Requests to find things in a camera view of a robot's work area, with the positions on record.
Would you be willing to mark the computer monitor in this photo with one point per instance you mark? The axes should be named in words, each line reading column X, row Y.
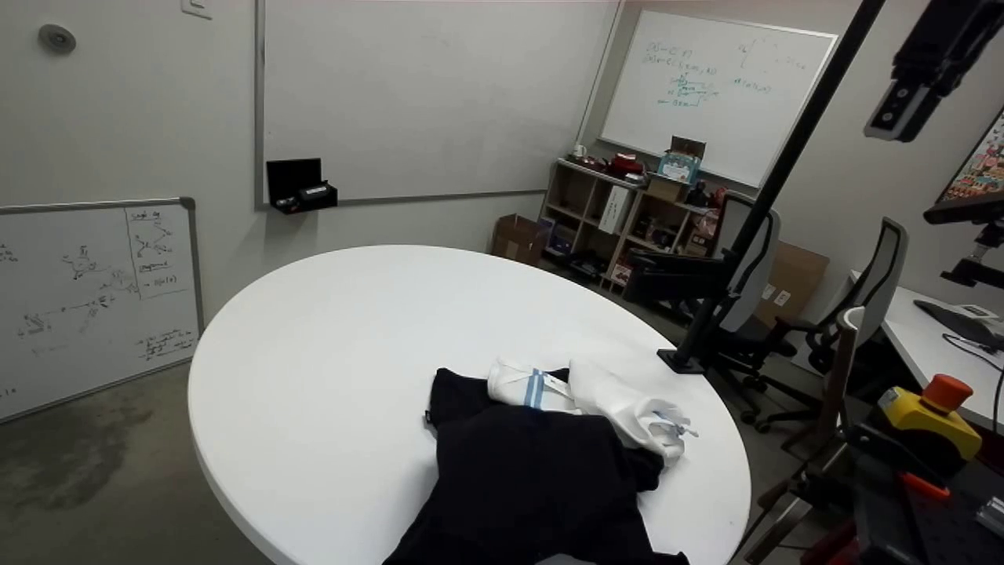
column 978, row 174

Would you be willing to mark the large flat cardboard box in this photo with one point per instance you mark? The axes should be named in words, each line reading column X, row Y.
column 797, row 281

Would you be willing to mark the framed whiteboard with sketches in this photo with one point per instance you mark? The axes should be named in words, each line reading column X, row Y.
column 82, row 303

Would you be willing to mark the teal box on shelf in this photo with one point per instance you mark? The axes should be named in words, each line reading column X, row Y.
column 678, row 166

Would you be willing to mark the round grey wall device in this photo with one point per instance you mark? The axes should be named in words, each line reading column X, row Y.
column 58, row 39

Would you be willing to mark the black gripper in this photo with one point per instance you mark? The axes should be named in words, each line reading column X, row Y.
column 957, row 35

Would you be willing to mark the wooden shelf unit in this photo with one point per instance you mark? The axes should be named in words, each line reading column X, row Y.
column 597, row 220

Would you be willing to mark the whiteboard with green writing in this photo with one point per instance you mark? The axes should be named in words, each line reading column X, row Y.
column 722, row 81

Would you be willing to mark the grey mesh office chair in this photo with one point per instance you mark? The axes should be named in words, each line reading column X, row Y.
column 755, row 271

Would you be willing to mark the black clamp-on stand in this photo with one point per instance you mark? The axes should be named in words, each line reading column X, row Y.
column 794, row 146

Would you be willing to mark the large wall whiteboard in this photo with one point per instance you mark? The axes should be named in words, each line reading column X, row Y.
column 439, row 94

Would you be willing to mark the white cloth with blue stripes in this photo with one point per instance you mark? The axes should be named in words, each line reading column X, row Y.
column 616, row 403

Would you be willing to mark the black keyboard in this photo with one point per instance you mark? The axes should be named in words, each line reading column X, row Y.
column 960, row 320

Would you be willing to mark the black perforated mounting board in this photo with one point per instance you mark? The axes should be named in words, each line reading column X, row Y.
column 942, row 522

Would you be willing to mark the red object on shelf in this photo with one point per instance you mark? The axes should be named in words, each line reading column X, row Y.
column 626, row 164

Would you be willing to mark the black monitor stand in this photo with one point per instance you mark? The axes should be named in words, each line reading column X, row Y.
column 979, row 268

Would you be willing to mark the white desk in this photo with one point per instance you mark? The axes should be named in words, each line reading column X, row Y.
column 927, row 348

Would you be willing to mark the small brown cardboard box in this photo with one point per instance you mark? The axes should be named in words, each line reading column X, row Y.
column 518, row 239

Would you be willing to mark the long brown metal bar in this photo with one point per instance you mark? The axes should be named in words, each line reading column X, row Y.
column 842, row 387

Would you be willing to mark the black marker holder box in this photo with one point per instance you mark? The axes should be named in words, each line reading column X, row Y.
column 298, row 182

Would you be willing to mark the black office chair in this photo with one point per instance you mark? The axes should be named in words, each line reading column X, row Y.
column 879, row 271

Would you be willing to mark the yellow emergency stop red button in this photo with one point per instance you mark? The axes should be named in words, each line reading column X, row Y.
column 931, row 419

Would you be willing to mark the aluminium extrusion bar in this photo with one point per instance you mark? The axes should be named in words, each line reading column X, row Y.
column 994, row 516

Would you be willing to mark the black cloth garment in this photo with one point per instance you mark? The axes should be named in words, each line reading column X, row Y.
column 521, row 481

